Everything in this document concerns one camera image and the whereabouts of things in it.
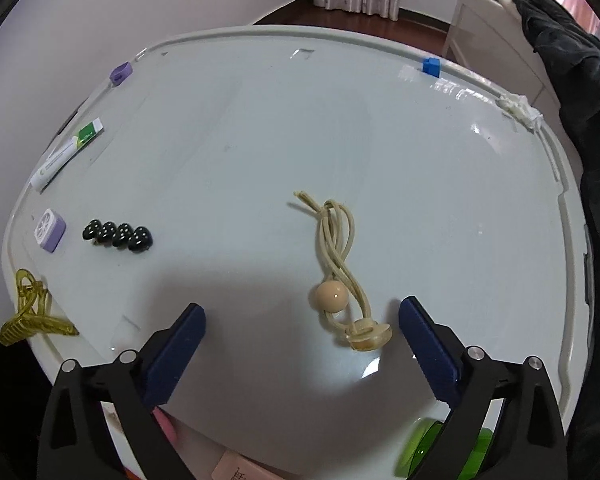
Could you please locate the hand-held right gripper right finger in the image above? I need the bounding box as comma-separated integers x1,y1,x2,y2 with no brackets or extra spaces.
399,296,568,480

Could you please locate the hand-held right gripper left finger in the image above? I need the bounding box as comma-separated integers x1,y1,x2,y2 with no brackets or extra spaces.
36,303,207,480

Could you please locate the beige hair tie with bead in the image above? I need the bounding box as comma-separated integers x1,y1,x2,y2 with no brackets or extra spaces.
293,190,392,352

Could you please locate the yellow hair claw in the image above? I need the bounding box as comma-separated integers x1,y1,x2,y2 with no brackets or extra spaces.
0,268,80,346

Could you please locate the pink plastic piece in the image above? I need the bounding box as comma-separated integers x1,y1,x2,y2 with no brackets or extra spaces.
152,407,178,446

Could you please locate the green plastic container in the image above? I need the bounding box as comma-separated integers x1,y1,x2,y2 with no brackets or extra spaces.
394,419,496,480

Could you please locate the purple white square box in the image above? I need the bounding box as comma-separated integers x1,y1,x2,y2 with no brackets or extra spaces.
33,208,67,253

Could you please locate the pink card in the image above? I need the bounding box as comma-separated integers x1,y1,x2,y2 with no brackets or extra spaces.
211,451,276,480

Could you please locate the white pen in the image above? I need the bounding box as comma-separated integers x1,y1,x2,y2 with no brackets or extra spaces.
31,138,78,192

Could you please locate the small green white box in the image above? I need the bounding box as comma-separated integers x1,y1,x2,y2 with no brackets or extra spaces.
71,117,105,152

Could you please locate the dark jacket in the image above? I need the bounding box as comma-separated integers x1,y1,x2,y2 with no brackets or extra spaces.
511,0,600,480

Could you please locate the white putty lump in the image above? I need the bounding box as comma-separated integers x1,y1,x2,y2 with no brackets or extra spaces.
497,93,543,133

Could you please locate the purple clip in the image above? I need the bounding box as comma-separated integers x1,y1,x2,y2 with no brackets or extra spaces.
109,61,133,85

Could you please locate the white bench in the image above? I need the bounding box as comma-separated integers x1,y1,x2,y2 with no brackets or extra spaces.
442,0,563,111

